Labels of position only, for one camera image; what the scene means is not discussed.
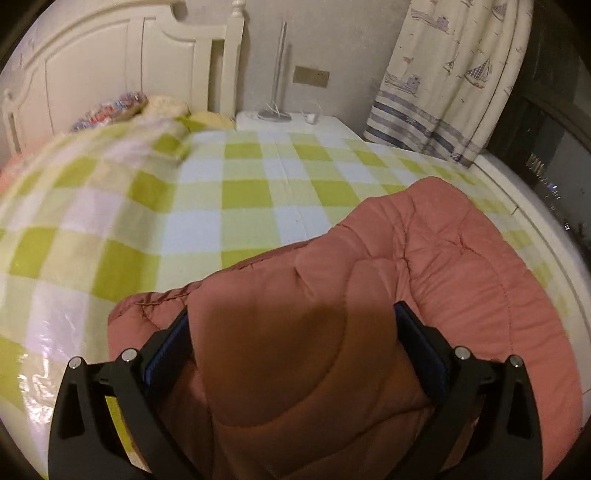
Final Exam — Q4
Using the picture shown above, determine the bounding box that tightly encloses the white wooden headboard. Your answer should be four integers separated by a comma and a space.
0, 0, 245, 158

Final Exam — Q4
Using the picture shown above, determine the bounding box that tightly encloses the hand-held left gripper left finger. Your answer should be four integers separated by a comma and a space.
47, 307, 193, 480

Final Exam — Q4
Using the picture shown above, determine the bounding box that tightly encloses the white nightstand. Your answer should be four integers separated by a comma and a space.
235, 110, 358, 139

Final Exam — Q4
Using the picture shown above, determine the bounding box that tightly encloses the dark window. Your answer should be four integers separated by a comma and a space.
485, 0, 591, 259

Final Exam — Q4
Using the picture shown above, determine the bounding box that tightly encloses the white window ledge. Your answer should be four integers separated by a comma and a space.
475, 152, 591, 301

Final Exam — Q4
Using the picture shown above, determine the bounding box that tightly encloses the sailboat print curtain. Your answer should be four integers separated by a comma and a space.
364, 0, 534, 168

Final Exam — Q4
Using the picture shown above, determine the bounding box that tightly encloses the yellow pillow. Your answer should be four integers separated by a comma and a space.
187, 111, 235, 132

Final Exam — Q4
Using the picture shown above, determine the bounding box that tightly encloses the pink quilted blanket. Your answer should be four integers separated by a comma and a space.
107, 176, 583, 480

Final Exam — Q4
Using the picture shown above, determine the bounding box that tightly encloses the floral patterned pillow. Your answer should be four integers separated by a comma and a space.
69, 91, 149, 134

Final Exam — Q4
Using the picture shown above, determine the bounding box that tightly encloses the cream pillow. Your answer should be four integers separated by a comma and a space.
141, 95, 190, 121

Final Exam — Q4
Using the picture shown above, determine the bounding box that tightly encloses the green checked bed sheet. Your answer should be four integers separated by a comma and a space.
0, 113, 573, 480

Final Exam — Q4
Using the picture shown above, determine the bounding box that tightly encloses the pink cloth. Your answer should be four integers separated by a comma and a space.
0, 152, 28, 195

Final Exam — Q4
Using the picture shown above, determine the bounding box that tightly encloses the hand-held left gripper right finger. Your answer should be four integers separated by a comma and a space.
394, 301, 543, 480

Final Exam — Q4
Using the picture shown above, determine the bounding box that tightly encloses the brass wall switch plate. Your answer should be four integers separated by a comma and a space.
294, 66, 330, 89

